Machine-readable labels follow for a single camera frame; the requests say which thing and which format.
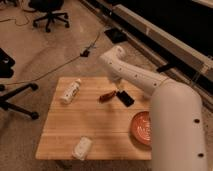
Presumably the black chair base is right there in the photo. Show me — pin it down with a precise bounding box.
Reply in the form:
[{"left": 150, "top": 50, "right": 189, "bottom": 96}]
[{"left": 0, "top": 83, "right": 39, "bottom": 120}]

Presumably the black object at left edge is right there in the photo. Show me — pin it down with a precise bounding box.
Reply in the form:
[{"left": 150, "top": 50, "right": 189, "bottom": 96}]
[{"left": 0, "top": 48, "right": 15, "bottom": 78}]

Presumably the white wall rail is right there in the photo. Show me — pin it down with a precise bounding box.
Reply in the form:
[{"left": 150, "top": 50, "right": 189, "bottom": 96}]
[{"left": 79, "top": 0, "right": 213, "bottom": 83}]

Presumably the wooden table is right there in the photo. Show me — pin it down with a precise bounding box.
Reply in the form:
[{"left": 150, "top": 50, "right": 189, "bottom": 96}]
[{"left": 36, "top": 77, "right": 151, "bottom": 160}]

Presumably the black smartphone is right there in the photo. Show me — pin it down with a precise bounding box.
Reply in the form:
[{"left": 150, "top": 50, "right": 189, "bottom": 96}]
[{"left": 116, "top": 91, "right": 134, "bottom": 107}]

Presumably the white plastic bottle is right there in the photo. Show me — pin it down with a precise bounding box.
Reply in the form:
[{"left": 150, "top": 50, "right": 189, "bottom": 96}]
[{"left": 60, "top": 79, "right": 81, "bottom": 104}]

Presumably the black floor cable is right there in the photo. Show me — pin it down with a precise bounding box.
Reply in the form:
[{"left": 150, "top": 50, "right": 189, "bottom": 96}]
[{"left": 0, "top": 25, "right": 111, "bottom": 87}]

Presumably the black office chair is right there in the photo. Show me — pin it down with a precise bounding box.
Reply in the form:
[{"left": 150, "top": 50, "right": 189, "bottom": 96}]
[{"left": 28, "top": 0, "right": 70, "bottom": 33}]

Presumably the black floor plate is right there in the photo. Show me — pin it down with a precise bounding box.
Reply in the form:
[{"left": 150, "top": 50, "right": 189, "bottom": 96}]
[{"left": 105, "top": 28, "right": 127, "bottom": 44}]

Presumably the red pepper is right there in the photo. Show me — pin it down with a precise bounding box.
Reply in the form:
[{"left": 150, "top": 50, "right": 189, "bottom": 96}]
[{"left": 99, "top": 91, "right": 117, "bottom": 103}]

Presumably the orange ceramic bowl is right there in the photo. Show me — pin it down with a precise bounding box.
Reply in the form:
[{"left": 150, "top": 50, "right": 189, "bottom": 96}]
[{"left": 130, "top": 111, "right": 151, "bottom": 146}]

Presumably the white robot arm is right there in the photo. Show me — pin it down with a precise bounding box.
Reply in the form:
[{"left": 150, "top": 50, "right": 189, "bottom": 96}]
[{"left": 99, "top": 46, "right": 208, "bottom": 171}]

